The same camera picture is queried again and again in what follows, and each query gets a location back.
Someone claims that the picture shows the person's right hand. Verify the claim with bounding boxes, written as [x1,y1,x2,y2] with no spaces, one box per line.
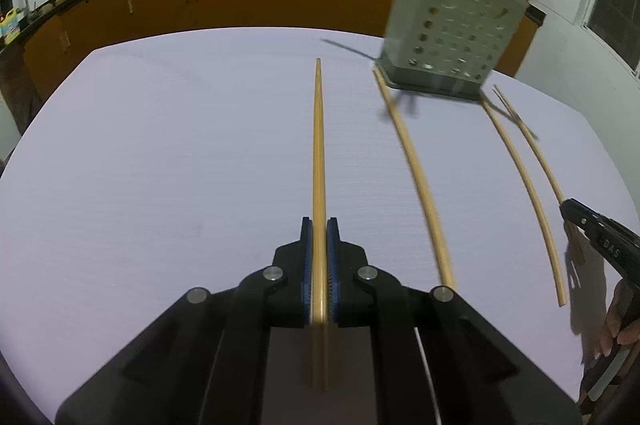
[594,277,640,360]

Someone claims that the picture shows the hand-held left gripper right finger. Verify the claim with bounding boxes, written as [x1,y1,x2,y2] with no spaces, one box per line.
[327,217,584,425]

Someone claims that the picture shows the barred window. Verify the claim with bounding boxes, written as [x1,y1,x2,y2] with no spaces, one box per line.
[587,0,640,74]

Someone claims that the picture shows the pale green perforated utensil holder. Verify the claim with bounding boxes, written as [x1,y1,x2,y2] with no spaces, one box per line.
[376,0,531,102]

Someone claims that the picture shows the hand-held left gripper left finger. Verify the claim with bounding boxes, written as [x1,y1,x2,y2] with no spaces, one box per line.
[55,217,314,425]

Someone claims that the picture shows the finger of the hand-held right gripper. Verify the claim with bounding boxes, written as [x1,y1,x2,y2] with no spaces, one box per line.
[559,198,609,237]

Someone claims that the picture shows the wooden chopstick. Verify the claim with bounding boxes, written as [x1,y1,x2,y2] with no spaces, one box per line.
[493,85,587,265]
[480,94,568,308]
[311,58,329,392]
[372,69,457,292]

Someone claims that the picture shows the yellow detergent bottle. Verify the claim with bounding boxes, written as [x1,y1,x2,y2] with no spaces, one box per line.
[0,7,23,46]

